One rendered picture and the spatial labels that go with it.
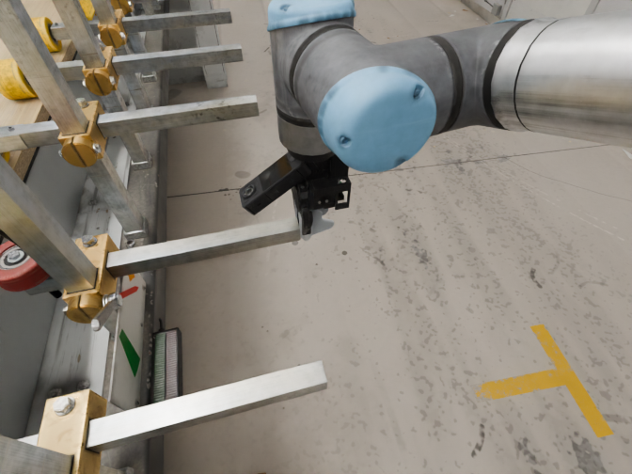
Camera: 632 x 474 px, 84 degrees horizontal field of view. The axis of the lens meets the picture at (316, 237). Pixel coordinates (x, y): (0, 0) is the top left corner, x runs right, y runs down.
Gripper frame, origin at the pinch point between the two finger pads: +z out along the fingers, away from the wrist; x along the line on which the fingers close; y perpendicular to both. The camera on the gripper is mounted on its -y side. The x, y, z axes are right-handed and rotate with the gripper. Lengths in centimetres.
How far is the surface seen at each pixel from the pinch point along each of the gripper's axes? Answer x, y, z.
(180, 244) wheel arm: 0.4, -20.3, -3.4
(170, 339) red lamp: -7.9, -26.7, 12.4
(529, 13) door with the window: 238, 252, 59
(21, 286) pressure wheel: -4.0, -41.5, -5.9
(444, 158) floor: 105, 110, 83
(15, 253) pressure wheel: 0.0, -41.6, -8.5
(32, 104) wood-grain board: 46, -50, -7
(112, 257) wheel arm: 0.4, -30.8, -3.4
